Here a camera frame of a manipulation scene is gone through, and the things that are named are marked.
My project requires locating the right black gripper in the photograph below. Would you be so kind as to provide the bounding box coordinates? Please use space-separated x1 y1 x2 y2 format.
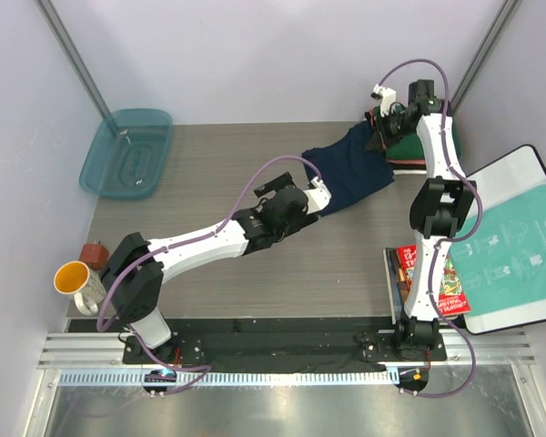
365 107 411 151

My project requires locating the navy blue t shirt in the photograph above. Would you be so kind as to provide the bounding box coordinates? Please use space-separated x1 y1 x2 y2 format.
301 121 394 217

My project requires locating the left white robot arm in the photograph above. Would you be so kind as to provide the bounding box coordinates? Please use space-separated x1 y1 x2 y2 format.
99 173 331 363

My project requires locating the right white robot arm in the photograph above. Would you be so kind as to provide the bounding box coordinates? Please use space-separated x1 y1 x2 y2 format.
369 80 476 361

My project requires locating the green folded t shirt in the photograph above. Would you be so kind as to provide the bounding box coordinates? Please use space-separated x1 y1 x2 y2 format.
366 104 466 160

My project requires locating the pink folded t shirt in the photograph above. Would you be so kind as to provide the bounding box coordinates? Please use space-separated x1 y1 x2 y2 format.
386 158 425 167

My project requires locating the white folded t shirt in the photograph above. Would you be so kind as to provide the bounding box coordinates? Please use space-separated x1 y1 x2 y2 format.
393 168 427 175

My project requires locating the white board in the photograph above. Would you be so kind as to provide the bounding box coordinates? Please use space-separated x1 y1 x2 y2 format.
465 145 546 334

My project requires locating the teal plastic bin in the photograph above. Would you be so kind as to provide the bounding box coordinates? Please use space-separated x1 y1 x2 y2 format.
79 108 173 200

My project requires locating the red treehouse book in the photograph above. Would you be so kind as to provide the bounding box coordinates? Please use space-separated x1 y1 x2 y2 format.
390 245 470 319

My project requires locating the red brown block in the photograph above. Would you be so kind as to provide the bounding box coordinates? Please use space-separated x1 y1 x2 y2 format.
78 242 109 270

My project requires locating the white orange mug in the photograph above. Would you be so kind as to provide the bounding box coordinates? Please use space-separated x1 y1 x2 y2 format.
53 260 106 317

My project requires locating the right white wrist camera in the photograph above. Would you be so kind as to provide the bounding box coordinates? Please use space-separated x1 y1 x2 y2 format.
371 84 397 117

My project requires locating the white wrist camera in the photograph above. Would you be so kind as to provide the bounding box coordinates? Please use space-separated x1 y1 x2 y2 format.
303 177 331 215
371 84 397 117

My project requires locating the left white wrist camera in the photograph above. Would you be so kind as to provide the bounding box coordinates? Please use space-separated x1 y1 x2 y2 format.
303 177 331 215

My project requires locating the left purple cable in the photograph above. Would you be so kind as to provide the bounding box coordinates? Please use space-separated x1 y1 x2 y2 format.
96 154 325 395

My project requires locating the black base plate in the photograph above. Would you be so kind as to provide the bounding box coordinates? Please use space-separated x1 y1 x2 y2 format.
67 317 448 365

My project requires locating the aluminium rail frame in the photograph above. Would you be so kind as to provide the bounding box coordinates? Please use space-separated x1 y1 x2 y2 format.
25 330 546 436

